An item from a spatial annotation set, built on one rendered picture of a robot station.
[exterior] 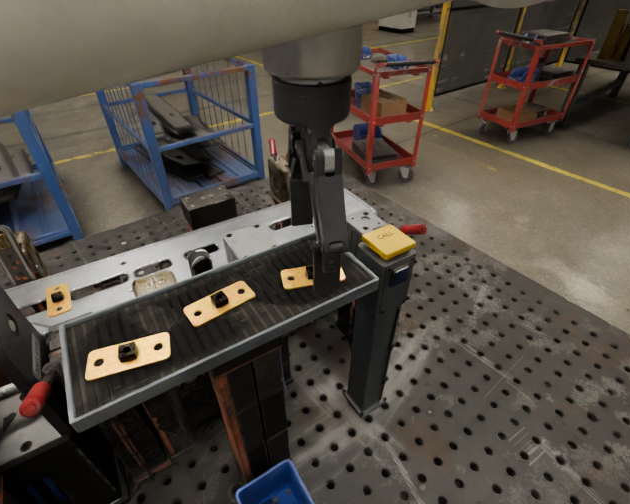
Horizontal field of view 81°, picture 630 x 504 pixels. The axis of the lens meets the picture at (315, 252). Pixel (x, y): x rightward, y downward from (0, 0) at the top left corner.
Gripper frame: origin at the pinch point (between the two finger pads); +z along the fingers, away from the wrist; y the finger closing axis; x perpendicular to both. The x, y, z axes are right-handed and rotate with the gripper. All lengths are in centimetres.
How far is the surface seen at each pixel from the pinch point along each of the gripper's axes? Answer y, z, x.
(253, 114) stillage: 230, 58, -10
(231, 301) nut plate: -2.6, 4.9, 11.1
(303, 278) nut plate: -0.5, 4.9, 1.4
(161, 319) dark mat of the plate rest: -3.3, 5.2, 19.5
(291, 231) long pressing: 33.2, 21.2, -2.5
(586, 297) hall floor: 71, 121, -174
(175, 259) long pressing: 28.8, 21.2, 23.3
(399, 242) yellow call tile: 4.3, 5.2, -14.5
